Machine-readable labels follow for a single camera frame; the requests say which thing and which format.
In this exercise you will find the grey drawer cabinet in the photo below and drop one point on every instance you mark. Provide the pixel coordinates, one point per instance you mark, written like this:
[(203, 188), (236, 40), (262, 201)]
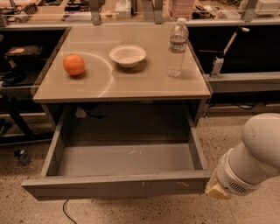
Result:
[(105, 81)]

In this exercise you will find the pink stacked container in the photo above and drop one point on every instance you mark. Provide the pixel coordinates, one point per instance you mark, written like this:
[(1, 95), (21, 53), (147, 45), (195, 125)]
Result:
[(180, 8)]

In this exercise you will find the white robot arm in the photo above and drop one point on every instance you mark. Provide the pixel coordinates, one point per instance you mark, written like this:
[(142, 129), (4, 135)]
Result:
[(242, 169)]

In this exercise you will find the orange fruit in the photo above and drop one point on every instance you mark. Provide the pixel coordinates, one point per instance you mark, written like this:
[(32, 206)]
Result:
[(74, 64)]

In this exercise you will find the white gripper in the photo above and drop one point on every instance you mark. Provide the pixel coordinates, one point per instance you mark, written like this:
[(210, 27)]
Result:
[(230, 177)]

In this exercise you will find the grey top drawer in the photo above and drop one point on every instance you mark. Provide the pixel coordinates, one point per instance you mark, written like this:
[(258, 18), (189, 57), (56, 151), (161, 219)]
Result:
[(122, 151)]

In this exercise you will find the white bowl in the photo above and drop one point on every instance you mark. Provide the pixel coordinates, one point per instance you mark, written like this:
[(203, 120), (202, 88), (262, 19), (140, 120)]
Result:
[(127, 56)]

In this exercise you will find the clear plastic water bottle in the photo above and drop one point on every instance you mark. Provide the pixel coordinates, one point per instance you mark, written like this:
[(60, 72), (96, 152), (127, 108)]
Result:
[(177, 47)]

